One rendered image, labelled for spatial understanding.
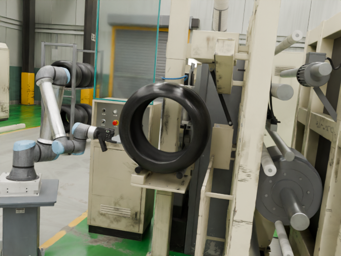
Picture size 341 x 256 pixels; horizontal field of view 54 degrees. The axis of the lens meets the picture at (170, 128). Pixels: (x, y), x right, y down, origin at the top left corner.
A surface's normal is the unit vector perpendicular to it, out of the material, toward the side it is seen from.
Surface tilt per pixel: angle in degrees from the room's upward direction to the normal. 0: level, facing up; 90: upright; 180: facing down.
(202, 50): 90
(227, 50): 72
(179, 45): 90
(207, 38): 90
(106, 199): 90
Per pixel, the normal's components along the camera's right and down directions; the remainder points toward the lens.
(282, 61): -0.24, 0.13
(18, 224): 0.28, 0.17
